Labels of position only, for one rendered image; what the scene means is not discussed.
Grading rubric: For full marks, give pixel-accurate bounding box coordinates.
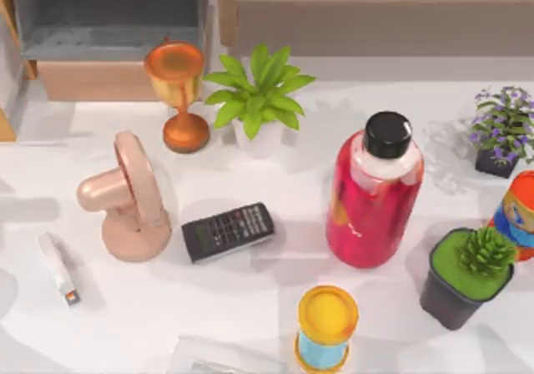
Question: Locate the black calculator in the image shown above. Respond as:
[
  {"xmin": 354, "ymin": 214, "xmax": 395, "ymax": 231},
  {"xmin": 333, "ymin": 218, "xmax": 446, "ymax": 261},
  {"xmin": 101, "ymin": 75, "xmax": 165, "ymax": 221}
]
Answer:
[{"xmin": 180, "ymin": 201, "xmax": 276, "ymax": 265}]

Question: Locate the green leafy plant white pot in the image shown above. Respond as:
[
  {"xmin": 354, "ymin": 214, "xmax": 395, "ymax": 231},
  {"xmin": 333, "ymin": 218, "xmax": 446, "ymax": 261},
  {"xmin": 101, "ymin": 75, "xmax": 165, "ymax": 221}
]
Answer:
[{"xmin": 202, "ymin": 43, "xmax": 317, "ymax": 159}]

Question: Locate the red bottle with black cap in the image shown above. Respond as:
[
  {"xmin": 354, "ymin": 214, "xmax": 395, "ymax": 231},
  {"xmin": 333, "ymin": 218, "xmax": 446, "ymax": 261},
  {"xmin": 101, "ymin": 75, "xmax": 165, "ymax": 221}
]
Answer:
[{"xmin": 325, "ymin": 110, "xmax": 426, "ymax": 270}]

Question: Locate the orange gold trophy cup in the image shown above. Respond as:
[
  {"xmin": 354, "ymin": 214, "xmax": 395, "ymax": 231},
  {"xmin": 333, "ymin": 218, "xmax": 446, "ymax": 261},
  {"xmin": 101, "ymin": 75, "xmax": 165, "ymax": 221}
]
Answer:
[{"xmin": 144, "ymin": 41, "xmax": 211, "ymax": 154}]

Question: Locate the pink desk fan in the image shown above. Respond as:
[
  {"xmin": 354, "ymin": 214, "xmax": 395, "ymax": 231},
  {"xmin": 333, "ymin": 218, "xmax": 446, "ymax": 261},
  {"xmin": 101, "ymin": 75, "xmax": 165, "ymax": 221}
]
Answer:
[{"xmin": 75, "ymin": 130, "xmax": 173, "ymax": 263}]

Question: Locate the yellow lid blue can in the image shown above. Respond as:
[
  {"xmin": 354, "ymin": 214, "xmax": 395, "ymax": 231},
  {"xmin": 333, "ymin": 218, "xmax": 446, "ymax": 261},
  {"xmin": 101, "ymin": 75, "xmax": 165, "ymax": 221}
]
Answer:
[{"xmin": 294, "ymin": 285, "xmax": 360, "ymax": 374}]

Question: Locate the transparent glass object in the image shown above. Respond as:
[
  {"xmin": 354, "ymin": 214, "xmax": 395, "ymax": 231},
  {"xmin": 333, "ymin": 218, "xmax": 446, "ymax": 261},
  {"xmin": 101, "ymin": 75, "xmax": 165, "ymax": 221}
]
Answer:
[{"xmin": 421, "ymin": 119, "xmax": 481, "ymax": 195}]

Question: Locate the wooden shelf unit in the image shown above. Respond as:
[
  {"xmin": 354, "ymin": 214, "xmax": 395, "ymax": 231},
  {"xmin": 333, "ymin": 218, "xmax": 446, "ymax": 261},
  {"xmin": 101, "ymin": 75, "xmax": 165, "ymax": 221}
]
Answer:
[{"xmin": 216, "ymin": 0, "xmax": 534, "ymax": 58}]

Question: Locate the pale wooden drawer front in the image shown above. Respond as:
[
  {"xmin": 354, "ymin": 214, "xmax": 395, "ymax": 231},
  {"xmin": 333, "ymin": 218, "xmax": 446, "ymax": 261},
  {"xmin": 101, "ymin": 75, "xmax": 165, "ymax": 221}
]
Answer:
[{"xmin": 36, "ymin": 59, "xmax": 169, "ymax": 102}]

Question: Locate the grey cabinet with dark inside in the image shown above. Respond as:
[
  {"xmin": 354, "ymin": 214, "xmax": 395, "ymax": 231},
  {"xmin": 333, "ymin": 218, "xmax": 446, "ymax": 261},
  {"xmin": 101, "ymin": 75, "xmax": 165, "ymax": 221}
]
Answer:
[{"xmin": 8, "ymin": 0, "xmax": 209, "ymax": 62}]

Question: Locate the green succulent in black pot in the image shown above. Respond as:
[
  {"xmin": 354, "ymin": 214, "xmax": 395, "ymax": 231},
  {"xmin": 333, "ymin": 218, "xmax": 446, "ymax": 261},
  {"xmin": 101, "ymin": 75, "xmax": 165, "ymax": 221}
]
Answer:
[{"xmin": 419, "ymin": 225, "xmax": 518, "ymax": 331}]

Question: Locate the white stapler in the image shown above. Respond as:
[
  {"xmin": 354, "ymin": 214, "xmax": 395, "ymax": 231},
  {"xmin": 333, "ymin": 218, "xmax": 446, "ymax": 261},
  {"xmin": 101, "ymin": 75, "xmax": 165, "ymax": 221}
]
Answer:
[{"xmin": 38, "ymin": 232, "xmax": 81, "ymax": 307}]

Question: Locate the purple flower plant black pot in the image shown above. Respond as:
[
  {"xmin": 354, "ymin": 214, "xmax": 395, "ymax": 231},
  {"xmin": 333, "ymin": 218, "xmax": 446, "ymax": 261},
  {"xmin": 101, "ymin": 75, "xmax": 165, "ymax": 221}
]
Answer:
[{"xmin": 466, "ymin": 84, "xmax": 534, "ymax": 179}]

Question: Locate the orange and blue can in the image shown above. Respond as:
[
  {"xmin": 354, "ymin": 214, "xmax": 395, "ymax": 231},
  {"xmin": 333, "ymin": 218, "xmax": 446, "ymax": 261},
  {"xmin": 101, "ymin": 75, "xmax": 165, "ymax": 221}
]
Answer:
[{"xmin": 486, "ymin": 169, "xmax": 534, "ymax": 263}]

